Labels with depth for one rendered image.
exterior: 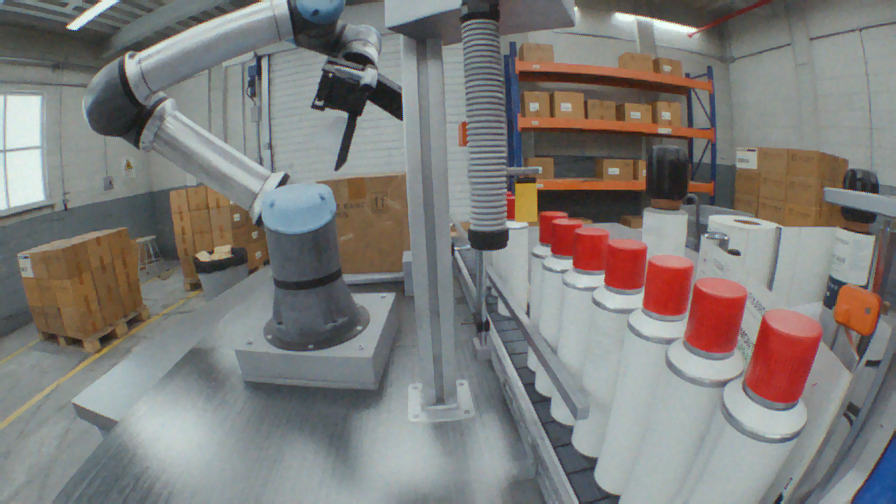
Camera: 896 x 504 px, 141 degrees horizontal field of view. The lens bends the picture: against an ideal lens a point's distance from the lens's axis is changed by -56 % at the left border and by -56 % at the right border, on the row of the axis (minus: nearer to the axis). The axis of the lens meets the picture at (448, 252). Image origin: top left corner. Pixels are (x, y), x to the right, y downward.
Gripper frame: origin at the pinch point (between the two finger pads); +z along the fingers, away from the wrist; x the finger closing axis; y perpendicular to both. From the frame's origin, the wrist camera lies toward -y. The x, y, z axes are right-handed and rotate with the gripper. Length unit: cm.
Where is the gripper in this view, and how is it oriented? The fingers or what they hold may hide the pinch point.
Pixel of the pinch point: (354, 133)
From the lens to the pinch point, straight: 49.4
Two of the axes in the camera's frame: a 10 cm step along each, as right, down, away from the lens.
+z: 0.9, 7.9, -6.0
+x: 4.4, -5.7, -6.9
